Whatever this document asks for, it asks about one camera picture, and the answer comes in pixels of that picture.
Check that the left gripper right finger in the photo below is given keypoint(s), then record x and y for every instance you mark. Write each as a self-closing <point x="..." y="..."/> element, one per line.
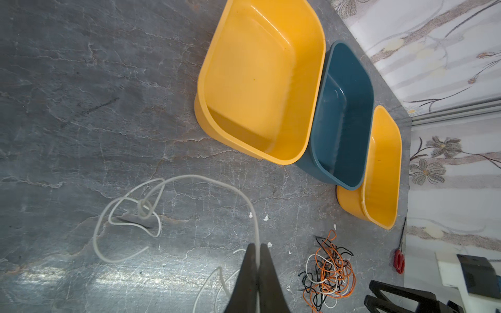
<point x="270" y="292"/>

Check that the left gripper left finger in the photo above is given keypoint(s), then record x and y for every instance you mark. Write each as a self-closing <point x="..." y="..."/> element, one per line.
<point x="244" y="296"/>

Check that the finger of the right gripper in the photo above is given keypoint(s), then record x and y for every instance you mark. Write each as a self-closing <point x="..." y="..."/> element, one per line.
<point x="374" y="304"/>
<point x="380" y="289"/>

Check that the right yellow plastic bin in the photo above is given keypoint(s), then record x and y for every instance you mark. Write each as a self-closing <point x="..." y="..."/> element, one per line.
<point x="376" y="200"/>

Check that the yellow plastic bin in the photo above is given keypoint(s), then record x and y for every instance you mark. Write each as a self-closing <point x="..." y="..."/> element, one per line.
<point x="376" y="200"/>
<point x="258" y="86"/>

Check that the teal plastic bin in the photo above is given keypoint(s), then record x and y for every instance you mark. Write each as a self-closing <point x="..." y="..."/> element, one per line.
<point x="338" y="145"/>

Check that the left yellow plastic bin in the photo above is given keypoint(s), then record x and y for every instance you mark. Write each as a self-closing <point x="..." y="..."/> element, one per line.
<point x="258" y="86"/>

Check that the red handled scissors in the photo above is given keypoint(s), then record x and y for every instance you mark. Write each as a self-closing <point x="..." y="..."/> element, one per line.
<point x="399" y="259"/>

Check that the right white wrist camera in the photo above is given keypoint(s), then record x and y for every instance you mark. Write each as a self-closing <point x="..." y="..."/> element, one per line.
<point x="474" y="277"/>

